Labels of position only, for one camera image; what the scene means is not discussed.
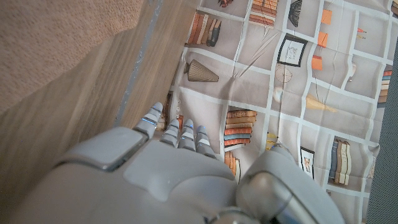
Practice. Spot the tan adhesive wrap strip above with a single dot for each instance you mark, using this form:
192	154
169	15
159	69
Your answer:
53	40

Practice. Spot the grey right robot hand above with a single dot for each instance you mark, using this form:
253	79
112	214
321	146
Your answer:
140	186

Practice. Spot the printed bookshelf backdrop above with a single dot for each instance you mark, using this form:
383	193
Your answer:
295	87

